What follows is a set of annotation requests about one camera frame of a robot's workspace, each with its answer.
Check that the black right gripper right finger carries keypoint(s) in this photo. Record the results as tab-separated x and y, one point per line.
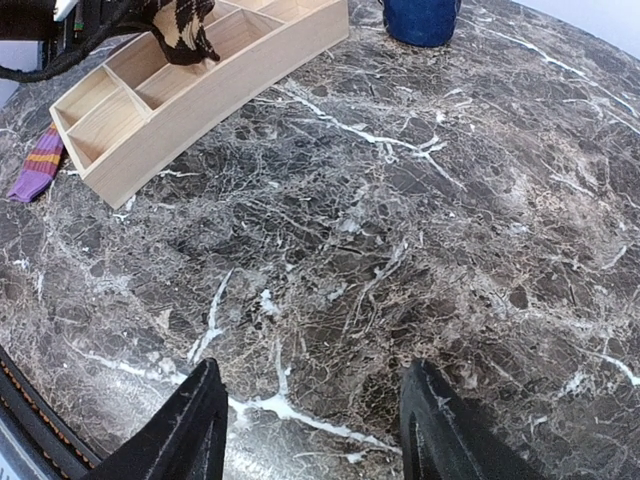
442	439

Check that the dark blue mug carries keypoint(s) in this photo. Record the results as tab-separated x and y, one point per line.
421	23

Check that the brown argyle sock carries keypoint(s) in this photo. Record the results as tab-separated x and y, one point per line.
179	28

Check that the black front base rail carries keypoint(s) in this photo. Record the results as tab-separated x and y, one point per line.
35	442

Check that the wooden compartment tray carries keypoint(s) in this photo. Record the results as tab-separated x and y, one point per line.
135	113

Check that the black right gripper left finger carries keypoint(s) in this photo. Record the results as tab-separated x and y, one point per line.
185	439

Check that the purple striped sock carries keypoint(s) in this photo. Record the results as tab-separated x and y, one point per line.
40	167

